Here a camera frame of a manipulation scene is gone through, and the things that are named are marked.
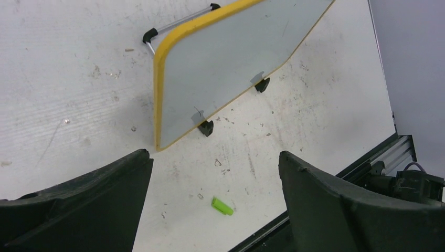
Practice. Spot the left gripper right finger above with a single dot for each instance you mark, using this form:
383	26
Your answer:
328	213

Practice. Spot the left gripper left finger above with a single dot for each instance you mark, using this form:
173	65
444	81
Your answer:
97	211

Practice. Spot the green marker cap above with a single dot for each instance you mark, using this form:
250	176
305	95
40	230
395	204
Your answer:
220	206

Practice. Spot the yellow framed whiteboard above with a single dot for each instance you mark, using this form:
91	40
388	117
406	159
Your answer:
210	58

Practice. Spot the aluminium rail frame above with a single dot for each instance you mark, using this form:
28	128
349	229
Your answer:
391	155

